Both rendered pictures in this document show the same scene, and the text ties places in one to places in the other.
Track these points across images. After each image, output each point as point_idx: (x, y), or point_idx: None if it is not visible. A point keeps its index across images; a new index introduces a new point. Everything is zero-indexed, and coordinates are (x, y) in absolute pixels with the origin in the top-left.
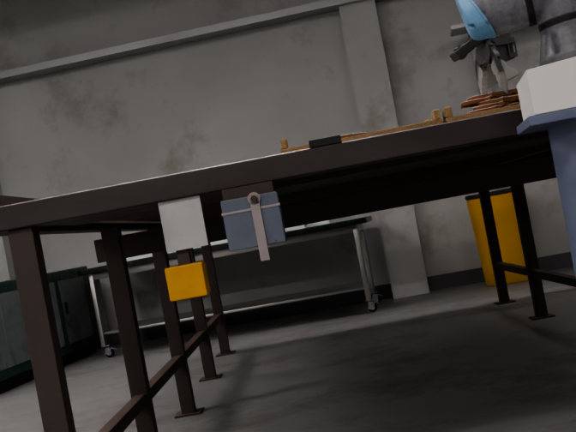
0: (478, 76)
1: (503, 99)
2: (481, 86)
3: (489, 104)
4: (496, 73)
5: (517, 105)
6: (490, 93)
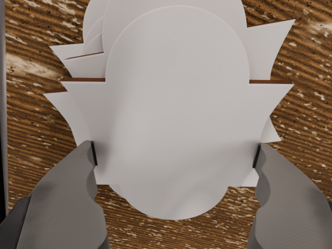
0: (320, 221)
1: (50, 91)
2: (272, 170)
3: (82, 51)
4: (62, 193)
5: (6, 89)
6: (78, 79)
